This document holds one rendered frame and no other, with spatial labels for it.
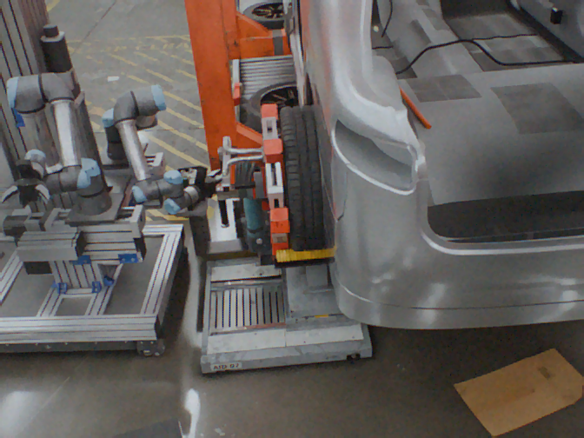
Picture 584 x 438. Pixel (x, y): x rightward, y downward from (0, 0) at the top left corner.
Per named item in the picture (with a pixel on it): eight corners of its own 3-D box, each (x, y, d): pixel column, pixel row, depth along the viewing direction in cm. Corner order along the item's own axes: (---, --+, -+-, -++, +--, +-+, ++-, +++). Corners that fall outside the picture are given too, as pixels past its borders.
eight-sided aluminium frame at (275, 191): (289, 264, 292) (281, 158, 260) (275, 265, 291) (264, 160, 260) (282, 198, 336) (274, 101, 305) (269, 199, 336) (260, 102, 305)
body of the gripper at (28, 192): (41, 204, 236) (43, 187, 246) (37, 183, 232) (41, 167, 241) (18, 205, 235) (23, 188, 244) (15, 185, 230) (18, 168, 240)
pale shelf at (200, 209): (207, 215, 356) (206, 210, 354) (175, 217, 356) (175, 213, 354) (209, 174, 391) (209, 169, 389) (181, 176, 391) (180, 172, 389)
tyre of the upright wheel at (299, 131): (335, 85, 268) (325, 121, 334) (278, 90, 268) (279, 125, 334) (351, 244, 263) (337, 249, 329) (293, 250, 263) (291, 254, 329)
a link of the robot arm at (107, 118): (103, 134, 334) (97, 109, 326) (129, 127, 338) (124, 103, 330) (108, 143, 325) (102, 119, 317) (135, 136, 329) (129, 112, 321)
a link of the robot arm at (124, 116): (103, 93, 280) (137, 202, 280) (129, 87, 283) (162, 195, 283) (103, 100, 291) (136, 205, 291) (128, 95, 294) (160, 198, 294)
